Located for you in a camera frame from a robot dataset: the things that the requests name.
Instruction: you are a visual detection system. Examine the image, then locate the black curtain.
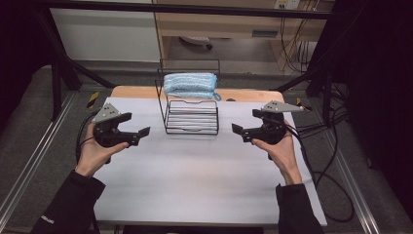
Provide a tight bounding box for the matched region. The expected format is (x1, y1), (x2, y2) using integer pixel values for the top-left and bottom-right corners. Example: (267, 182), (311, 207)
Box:
(308, 0), (413, 213)
(0, 0), (55, 128)

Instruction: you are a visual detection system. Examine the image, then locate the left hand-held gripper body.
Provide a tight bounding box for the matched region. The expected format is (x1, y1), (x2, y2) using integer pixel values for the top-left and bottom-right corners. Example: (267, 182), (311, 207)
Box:
(91, 102), (141, 149)

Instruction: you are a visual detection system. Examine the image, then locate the black metal frame bar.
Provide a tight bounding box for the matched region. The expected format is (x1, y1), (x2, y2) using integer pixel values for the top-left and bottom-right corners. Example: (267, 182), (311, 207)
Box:
(32, 0), (339, 20)

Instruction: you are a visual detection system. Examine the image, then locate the bundle of hanging cables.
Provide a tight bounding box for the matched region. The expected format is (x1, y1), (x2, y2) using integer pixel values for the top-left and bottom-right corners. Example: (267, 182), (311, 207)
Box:
(280, 18), (320, 73)

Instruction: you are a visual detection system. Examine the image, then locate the black wire rack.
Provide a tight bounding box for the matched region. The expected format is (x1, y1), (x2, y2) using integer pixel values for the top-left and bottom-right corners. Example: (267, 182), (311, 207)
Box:
(154, 58), (222, 136)

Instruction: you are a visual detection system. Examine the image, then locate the white cabinet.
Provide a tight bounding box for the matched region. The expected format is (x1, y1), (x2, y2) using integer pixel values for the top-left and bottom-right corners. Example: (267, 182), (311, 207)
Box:
(50, 8), (162, 62)

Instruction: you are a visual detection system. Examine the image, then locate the white table mat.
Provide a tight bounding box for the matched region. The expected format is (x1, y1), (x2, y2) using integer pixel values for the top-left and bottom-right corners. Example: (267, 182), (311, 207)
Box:
(93, 97), (328, 227)

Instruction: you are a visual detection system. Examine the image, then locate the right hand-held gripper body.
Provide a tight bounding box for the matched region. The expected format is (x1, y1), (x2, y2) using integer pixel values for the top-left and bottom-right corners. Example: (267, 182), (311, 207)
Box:
(249, 99), (305, 145)

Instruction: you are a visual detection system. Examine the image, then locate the person's right hand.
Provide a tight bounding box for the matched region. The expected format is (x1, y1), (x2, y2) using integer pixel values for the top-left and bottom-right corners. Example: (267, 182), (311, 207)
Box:
(251, 120), (304, 186)

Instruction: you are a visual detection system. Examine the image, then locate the chair base with caster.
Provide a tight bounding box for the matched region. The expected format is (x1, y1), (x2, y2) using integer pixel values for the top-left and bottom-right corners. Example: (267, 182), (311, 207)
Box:
(179, 35), (214, 51)

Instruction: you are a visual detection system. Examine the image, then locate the white power outlet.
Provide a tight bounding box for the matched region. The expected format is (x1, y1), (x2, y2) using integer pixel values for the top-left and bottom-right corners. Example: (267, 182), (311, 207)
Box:
(274, 0), (301, 10)

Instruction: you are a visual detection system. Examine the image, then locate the aluminium rail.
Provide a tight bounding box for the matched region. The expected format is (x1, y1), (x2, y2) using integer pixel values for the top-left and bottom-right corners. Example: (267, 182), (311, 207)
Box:
(0, 92), (78, 222)
(324, 130), (382, 234)

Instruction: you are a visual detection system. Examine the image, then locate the person's left hand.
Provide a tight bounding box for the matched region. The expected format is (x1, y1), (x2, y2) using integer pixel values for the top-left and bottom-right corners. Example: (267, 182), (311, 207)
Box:
(75, 123), (131, 178)

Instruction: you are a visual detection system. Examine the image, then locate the yellow black tape marker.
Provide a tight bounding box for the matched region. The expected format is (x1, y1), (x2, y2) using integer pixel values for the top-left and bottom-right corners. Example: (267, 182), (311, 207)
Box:
(86, 91), (100, 109)

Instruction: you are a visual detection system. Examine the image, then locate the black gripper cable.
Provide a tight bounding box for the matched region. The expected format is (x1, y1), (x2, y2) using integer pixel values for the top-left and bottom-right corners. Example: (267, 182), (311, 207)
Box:
(75, 110), (99, 164)
(285, 123), (356, 223)

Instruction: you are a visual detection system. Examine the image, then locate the blue striped towel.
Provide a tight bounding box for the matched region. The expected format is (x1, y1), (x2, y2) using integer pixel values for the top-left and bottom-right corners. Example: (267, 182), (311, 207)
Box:
(163, 71), (222, 101)

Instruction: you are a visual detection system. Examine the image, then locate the wooden desk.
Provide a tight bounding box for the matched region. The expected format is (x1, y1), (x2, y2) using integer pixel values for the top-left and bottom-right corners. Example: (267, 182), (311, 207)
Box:
(152, 0), (335, 71)

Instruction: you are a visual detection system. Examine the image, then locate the black metal stand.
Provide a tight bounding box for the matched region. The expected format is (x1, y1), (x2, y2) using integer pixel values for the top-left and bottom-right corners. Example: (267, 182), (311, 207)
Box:
(274, 64), (336, 128)
(32, 13), (115, 122)

